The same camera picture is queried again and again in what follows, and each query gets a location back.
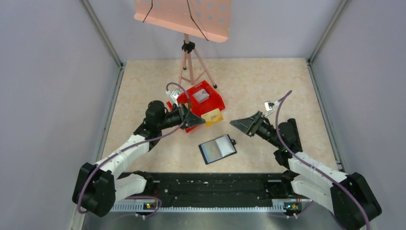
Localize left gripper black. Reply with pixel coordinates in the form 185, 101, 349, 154
158, 102, 205, 130

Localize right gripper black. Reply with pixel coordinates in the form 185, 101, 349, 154
230, 111, 282, 149

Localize gold card from holder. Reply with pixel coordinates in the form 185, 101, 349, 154
201, 108, 223, 127

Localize black leather card holder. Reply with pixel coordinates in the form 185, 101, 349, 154
198, 134, 237, 165

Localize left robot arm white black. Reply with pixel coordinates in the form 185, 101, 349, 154
72, 100, 206, 217

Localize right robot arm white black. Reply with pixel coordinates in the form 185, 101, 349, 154
230, 111, 382, 230

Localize white silver card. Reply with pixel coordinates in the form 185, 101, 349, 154
193, 89, 210, 103

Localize red plastic bin left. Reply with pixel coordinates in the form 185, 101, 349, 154
167, 90, 205, 133

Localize red plastic bin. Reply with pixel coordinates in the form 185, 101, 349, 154
167, 90, 205, 133
187, 80, 226, 116

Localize red plastic bin right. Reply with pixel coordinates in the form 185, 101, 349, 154
187, 80, 226, 116

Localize pink music stand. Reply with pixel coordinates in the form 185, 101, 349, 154
134, 0, 232, 89

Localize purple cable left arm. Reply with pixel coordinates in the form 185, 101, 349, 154
77, 82, 192, 214

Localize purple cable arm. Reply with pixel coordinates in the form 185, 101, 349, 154
77, 82, 192, 214
274, 90, 372, 230

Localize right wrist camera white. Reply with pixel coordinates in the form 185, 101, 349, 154
264, 101, 280, 118

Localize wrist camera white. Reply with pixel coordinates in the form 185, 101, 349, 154
264, 101, 280, 118
166, 89, 182, 104

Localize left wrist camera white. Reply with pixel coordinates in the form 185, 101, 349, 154
166, 89, 182, 104

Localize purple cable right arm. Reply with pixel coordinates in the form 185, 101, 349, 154
274, 90, 372, 230

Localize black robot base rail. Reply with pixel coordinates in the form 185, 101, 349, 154
111, 172, 311, 216

